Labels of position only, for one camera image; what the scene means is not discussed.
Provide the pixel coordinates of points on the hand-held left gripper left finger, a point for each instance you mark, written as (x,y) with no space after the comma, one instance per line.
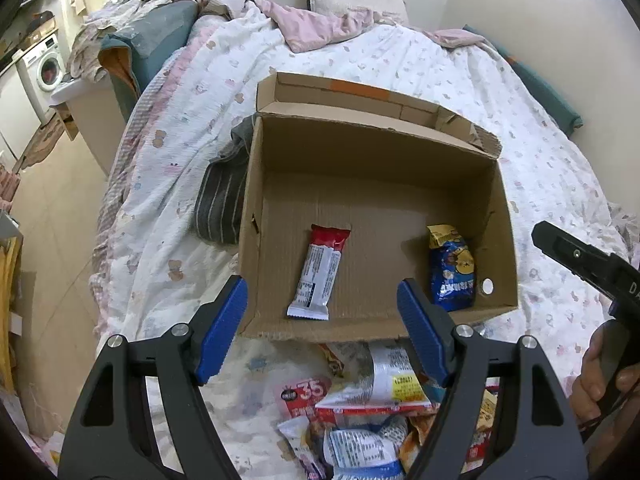
(225,330)

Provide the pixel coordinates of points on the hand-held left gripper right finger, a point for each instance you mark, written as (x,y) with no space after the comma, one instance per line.
(420,325)

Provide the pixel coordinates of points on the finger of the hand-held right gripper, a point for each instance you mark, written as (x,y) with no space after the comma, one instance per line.
(565,250)

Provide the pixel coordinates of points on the pink and red snack packet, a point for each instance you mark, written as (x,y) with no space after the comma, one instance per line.
(300,397)

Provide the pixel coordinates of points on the brown cardboard box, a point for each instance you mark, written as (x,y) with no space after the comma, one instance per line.
(370,200)

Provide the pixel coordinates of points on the person's right hand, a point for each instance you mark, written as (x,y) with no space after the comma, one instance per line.
(590,385)

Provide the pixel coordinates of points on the blue and yellow snack packet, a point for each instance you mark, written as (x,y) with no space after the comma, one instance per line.
(452,270)

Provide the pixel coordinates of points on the white red yellow-label snack packet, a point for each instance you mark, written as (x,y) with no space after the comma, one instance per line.
(385,380)

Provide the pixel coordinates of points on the brown printed snack packet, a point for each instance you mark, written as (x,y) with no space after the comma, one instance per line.
(345,360)

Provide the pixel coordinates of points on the red and white snack bar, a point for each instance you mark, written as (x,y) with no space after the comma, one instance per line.
(317,275)

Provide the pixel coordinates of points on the orange snack packet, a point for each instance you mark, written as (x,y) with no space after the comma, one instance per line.
(415,440)

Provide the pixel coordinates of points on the grey striped cloth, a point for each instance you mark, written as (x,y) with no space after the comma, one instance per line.
(222,200)

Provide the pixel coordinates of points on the small white snack packet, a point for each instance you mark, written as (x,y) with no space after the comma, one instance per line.
(300,442)

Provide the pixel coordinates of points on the white printed quilt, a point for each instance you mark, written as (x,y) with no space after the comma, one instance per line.
(180,170)

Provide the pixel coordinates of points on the teal cushion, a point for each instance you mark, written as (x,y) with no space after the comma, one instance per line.
(540,85)

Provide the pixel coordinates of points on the white plastic tub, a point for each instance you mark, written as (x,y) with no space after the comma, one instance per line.
(95,120)

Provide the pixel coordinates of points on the teal and orange blanket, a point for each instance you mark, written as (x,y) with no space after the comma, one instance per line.
(145,45)

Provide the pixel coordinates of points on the floral cloth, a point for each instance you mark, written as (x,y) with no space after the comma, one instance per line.
(90,50)

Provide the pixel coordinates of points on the pink blanket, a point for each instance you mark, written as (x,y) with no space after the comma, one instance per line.
(320,25)

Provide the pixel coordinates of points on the white washing machine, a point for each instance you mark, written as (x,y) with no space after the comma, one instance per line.
(42,70)

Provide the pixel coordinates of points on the yellow wooden frame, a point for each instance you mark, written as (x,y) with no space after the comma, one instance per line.
(7,310)

